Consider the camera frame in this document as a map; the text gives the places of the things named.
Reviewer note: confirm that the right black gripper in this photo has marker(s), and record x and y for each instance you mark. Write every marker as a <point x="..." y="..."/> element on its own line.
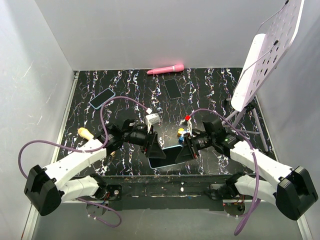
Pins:
<point x="188" y="151"/>

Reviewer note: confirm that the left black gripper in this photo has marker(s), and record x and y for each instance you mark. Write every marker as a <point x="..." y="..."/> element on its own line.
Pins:
<point x="153" y="149"/>

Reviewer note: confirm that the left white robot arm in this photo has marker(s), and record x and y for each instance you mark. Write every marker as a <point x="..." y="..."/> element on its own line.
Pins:
<point x="47" y="187"/>

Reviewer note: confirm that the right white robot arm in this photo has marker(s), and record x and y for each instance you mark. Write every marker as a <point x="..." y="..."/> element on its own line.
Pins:
<point x="291" y="190"/>

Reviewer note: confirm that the black phone on table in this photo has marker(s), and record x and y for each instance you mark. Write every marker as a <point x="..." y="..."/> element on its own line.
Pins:
<point x="172" y="89"/>

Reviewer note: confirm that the blue cased phone on table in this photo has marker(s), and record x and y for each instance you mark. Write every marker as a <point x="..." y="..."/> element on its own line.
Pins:
<point x="97" y="101"/>

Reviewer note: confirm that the toy figure with blue body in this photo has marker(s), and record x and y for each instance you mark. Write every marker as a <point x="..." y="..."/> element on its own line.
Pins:
<point x="180" y="135"/>

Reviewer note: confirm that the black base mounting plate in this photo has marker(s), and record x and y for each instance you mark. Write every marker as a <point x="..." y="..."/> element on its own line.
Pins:
<point x="169" y="192"/>

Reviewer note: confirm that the beige wooden toy piece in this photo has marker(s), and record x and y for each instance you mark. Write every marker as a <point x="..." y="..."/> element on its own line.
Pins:
<point x="86" y="133"/>

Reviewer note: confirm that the pink microphone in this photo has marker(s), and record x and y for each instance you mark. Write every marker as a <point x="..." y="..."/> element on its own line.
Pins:
<point x="168" y="69"/>

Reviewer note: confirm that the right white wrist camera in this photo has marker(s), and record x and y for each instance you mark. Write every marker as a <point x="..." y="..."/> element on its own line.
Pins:
<point x="186" y="124"/>

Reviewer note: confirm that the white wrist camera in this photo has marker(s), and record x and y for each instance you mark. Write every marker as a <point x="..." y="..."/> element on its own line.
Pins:
<point x="186" y="124"/>
<point x="151" y="119"/>

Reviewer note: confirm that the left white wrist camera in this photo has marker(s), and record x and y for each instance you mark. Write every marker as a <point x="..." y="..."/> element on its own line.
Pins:
<point x="151" y="119"/>

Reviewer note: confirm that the aluminium frame rail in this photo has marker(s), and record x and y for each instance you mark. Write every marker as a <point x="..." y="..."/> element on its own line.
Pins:
<point x="26" y="230"/>

